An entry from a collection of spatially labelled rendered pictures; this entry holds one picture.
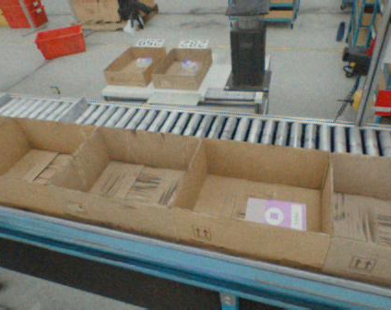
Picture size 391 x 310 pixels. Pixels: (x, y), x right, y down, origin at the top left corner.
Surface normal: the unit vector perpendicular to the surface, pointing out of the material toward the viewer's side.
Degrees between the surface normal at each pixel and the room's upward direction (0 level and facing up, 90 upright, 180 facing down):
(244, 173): 89
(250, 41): 90
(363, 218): 1
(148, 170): 0
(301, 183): 89
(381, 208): 0
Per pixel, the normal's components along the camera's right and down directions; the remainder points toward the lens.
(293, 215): -0.09, -0.75
